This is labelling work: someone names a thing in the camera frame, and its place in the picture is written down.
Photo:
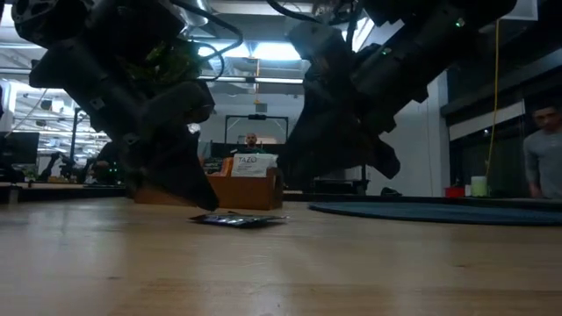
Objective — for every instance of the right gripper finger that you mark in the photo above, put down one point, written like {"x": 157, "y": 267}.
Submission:
{"x": 387, "y": 162}
{"x": 329, "y": 145}

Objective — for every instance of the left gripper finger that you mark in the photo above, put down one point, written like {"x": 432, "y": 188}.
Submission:
{"x": 171, "y": 167}
{"x": 184, "y": 103}

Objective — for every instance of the dark blue tea bag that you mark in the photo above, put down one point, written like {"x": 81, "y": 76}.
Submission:
{"x": 239, "y": 219}
{"x": 213, "y": 166}

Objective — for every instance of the white orange Tazo tea bag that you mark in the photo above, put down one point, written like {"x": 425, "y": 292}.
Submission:
{"x": 254, "y": 165}

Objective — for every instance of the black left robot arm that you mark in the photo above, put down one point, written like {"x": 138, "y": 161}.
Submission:
{"x": 140, "y": 9}

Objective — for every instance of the black distant robot arm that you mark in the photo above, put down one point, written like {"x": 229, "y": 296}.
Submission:
{"x": 59, "y": 167}

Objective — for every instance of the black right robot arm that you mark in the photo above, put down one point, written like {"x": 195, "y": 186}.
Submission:
{"x": 500, "y": 9}

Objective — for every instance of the wooden tea organiser box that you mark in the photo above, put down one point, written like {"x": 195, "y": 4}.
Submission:
{"x": 250, "y": 193}

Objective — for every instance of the small black rounded object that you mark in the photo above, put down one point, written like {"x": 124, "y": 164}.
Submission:
{"x": 390, "y": 191}

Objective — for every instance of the black tripod stand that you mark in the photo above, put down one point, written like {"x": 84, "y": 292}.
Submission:
{"x": 362, "y": 186}

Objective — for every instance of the black partition screen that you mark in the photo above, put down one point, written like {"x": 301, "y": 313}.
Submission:
{"x": 219, "y": 149}

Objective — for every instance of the dark round mat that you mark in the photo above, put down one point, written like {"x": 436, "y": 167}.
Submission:
{"x": 439, "y": 213}

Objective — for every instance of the red container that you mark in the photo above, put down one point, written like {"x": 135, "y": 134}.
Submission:
{"x": 455, "y": 191}

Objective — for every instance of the long ceiling light strip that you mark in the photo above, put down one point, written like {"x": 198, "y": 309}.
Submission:
{"x": 272, "y": 80}

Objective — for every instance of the pale green cup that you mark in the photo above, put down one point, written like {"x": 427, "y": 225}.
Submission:
{"x": 478, "y": 186}

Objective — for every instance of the black computer monitor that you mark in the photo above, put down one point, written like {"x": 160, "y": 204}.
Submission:
{"x": 19, "y": 147}

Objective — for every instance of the black gantry frame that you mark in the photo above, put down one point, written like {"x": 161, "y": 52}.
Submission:
{"x": 257, "y": 117}
{"x": 74, "y": 131}

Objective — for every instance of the black aluminium table frame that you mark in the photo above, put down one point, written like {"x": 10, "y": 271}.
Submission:
{"x": 66, "y": 195}

